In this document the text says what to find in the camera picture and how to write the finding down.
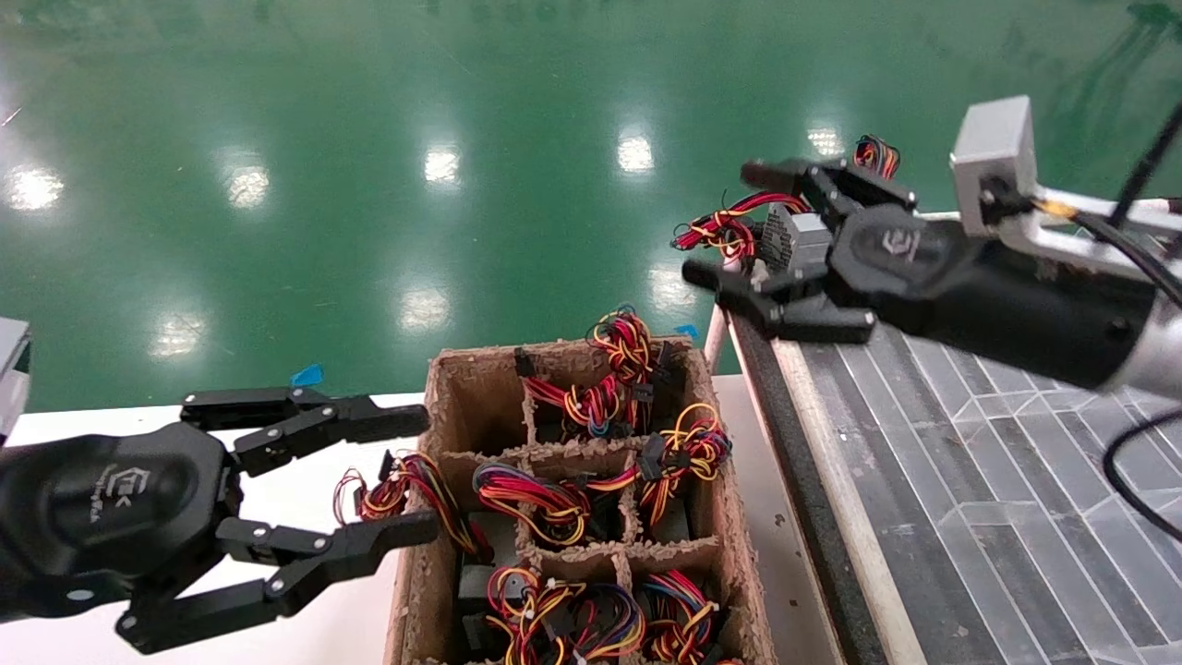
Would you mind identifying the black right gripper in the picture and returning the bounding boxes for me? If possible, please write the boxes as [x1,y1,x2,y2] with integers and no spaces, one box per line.
[681,155,1160,389]

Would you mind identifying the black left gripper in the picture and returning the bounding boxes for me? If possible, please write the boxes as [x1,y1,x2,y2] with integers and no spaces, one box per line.
[0,423,440,655]

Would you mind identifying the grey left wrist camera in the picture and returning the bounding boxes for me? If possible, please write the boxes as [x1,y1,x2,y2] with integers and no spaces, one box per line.
[0,317,33,444]

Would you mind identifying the black rack base board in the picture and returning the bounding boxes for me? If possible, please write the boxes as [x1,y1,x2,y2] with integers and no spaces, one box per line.
[728,312,874,665]

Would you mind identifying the brown cardboard divider box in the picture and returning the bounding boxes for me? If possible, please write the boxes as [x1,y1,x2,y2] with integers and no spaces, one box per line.
[381,334,778,665]

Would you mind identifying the silver camera mount bracket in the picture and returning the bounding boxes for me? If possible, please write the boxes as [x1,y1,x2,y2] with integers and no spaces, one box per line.
[1002,185,1182,278]

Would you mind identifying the beige rack pipe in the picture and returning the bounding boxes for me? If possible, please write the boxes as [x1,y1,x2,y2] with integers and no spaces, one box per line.
[771,334,920,665]
[914,189,1182,232]

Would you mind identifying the black cable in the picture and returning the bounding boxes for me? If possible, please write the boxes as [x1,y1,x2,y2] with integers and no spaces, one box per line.
[1102,406,1182,543]
[1108,100,1182,230]
[983,180,1182,310]

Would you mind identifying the grey power supply coloured cables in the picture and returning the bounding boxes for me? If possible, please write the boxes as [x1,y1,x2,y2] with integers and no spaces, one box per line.
[483,563,647,665]
[513,347,652,440]
[332,450,492,562]
[672,189,834,283]
[635,402,735,529]
[589,308,673,387]
[642,568,723,665]
[471,460,594,548]
[851,134,902,183]

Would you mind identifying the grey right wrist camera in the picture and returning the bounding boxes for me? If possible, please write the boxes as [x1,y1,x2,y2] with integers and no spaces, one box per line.
[949,95,1040,239]

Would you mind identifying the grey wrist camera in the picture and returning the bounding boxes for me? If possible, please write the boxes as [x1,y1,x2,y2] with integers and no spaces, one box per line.
[949,95,1040,239]
[0,317,33,444]

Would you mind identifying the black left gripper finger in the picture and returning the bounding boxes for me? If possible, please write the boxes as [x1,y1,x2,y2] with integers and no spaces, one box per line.
[180,386,432,478]

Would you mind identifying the clear acrylic divider tray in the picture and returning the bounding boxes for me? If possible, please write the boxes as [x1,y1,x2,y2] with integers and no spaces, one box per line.
[803,319,1182,665]

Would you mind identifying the white rack leg pipe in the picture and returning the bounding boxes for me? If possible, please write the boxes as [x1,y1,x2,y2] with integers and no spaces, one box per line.
[705,308,732,372]

